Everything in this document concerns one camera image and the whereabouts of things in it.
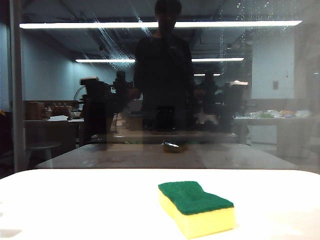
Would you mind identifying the green and yellow sponge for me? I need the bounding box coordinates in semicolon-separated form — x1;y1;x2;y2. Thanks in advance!
157;180;236;240

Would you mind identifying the grey round stool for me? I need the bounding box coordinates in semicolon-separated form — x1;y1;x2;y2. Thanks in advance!
26;141;62;169

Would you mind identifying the large glass window pane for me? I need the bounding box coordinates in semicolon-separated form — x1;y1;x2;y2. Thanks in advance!
0;0;320;176

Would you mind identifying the grey window frame post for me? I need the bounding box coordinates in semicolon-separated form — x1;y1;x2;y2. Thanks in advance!
9;0;26;173

